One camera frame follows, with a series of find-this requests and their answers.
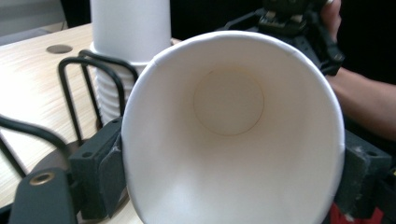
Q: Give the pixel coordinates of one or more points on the single white paper cup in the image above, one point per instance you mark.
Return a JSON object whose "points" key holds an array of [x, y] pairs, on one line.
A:
{"points": [[230, 174]]}

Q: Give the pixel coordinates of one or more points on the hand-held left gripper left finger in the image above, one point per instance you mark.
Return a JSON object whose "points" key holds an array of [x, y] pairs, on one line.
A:
{"points": [[93, 168]]}

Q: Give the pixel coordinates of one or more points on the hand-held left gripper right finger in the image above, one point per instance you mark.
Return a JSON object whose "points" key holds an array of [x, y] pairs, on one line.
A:
{"points": [[361, 177]]}

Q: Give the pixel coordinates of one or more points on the round dark table grommet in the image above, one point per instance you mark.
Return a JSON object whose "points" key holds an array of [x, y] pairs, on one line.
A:
{"points": [[59, 48]]}

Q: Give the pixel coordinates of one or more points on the stack of white paper cups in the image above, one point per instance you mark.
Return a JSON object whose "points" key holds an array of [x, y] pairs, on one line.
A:
{"points": [[130, 28]]}

